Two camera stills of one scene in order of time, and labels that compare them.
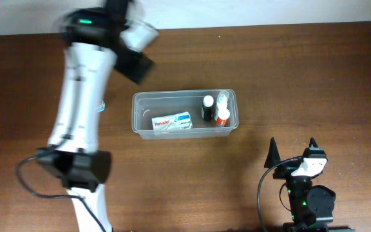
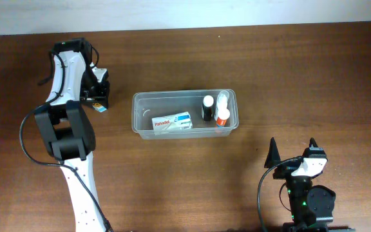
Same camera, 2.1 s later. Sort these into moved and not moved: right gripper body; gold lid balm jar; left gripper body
Moved: left gripper body
Not moved: gold lid balm jar; right gripper body
